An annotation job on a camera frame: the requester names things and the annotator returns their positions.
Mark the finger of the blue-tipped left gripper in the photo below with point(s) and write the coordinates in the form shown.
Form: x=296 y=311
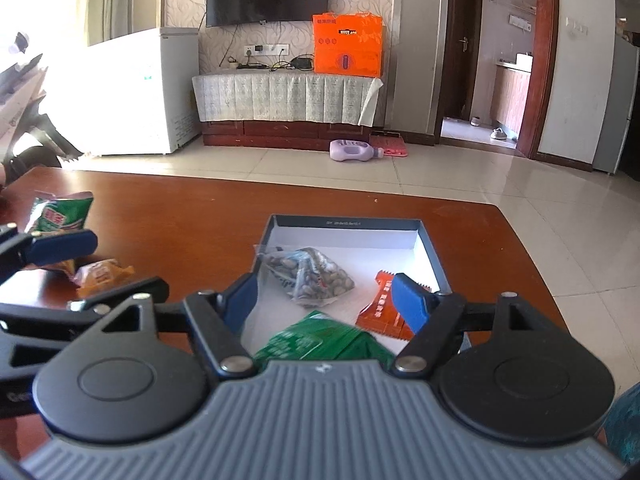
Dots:
x=20 y=250

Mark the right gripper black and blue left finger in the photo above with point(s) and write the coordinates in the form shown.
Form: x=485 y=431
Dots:
x=214 y=321

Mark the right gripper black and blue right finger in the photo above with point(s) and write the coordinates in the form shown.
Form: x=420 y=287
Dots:
x=434 y=321

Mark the green peanut snack bag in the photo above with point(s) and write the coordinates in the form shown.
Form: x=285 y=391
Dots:
x=52 y=213

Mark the orange snack packet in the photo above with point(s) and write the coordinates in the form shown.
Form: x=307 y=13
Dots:
x=382 y=317

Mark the yellow wrapped pastry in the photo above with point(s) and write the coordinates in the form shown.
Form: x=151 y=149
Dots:
x=101 y=276

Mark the dark green snack bag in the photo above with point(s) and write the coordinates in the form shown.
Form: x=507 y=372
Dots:
x=318 y=337

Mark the clear bag of seeds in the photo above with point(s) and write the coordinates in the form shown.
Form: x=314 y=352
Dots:
x=308 y=277

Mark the dark blue shallow box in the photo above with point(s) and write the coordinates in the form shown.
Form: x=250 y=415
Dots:
x=356 y=250

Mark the pink floor scale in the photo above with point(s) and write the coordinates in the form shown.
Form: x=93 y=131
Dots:
x=389 y=143

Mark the purple detergent bottle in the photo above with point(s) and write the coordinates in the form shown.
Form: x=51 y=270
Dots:
x=353 y=151

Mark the white chest freezer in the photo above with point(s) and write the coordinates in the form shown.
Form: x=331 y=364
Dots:
x=136 y=94

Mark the tv cabinet with lace cloth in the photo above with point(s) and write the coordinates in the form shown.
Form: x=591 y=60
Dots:
x=284 y=108

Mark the orange gift box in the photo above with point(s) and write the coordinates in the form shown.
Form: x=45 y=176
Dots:
x=348 y=44

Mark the grey refrigerator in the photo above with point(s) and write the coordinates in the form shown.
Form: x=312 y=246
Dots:
x=619 y=106

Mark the white wall power strip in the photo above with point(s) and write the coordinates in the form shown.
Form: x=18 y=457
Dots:
x=258 y=50

